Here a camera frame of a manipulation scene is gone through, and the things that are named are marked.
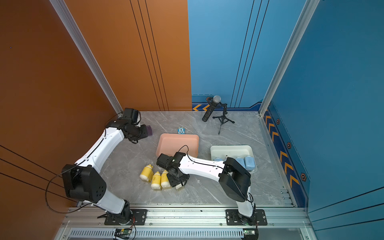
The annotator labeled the pink plastic tray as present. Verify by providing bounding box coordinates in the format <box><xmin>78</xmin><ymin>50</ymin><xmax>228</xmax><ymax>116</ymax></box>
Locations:
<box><xmin>156</xmin><ymin>133</ymin><xmax>200</xmax><ymax>158</ymax></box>

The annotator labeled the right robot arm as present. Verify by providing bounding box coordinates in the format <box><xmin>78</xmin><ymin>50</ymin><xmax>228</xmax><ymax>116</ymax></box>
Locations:
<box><xmin>157</xmin><ymin>152</ymin><xmax>257</xmax><ymax>226</ymax></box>

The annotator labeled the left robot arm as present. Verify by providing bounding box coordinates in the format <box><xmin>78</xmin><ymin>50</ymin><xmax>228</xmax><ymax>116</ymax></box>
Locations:
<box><xmin>62</xmin><ymin>108</ymin><xmax>152</xmax><ymax>225</ymax></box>

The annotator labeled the purple cube sharpener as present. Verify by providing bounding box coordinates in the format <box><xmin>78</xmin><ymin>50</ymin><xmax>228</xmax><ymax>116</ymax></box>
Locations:
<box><xmin>146</xmin><ymin>126</ymin><xmax>153</xmax><ymax>136</ymax></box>

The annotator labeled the blue cartoon sharpener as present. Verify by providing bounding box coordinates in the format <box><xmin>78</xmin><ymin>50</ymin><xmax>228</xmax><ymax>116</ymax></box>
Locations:
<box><xmin>178</xmin><ymin>127</ymin><xmax>186</xmax><ymax>135</ymax></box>

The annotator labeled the white plastic tray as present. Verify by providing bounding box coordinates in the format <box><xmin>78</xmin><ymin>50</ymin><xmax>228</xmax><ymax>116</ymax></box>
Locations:
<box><xmin>211</xmin><ymin>145</ymin><xmax>258</xmax><ymax>173</ymax></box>

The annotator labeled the green circuit board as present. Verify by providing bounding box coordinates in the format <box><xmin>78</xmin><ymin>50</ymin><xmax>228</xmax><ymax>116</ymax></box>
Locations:
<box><xmin>113</xmin><ymin>228</ymin><xmax>133</xmax><ymax>240</ymax></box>

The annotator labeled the black microphone on tripod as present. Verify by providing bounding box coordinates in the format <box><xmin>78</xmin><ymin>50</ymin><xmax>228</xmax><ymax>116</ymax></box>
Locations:
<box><xmin>202</xmin><ymin>95</ymin><xmax>235</xmax><ymax>135</ymax></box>

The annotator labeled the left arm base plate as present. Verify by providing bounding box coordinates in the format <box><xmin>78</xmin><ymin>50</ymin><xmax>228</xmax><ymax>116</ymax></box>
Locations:
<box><xmin>104</xmin><ymin>209</ymin><xmax>148</xmax><ymax>226</ymax></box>

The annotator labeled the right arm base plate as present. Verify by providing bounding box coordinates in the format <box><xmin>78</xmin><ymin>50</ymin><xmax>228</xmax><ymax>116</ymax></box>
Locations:
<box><xmin>225</xmin><ymin>209</ymin><xmax>268</xmax><ymax>226</ymax></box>

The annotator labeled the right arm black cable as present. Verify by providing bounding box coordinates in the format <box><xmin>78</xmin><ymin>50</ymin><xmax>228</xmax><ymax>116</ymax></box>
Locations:
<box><xmin>177</xmin><ymin>145</ymin><xmax>256</xmax><ymax>217</ymax></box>

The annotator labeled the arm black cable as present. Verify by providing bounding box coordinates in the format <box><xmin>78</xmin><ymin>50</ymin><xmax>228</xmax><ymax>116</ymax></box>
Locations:
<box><xmin>177</xmin><ymin>145</ymin><xmax>256</xmax><ymax>217</ymax></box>
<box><xmin>44</xmin><ymin>112</ymin><xmax>124</xmax><ymax>214</ymax></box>

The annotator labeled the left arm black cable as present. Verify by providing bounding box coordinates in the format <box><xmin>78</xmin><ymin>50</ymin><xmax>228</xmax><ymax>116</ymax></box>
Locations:
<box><xmin>44</xmin><ymin>112</ymin><xmax>124</xmax><ymax>214</ymax></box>

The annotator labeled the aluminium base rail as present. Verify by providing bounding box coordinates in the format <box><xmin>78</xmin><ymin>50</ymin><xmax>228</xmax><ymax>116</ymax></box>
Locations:
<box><xmin>55</xmin><ymin>204</ymin><xmax>317</xmax><ymax>240</ymax></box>

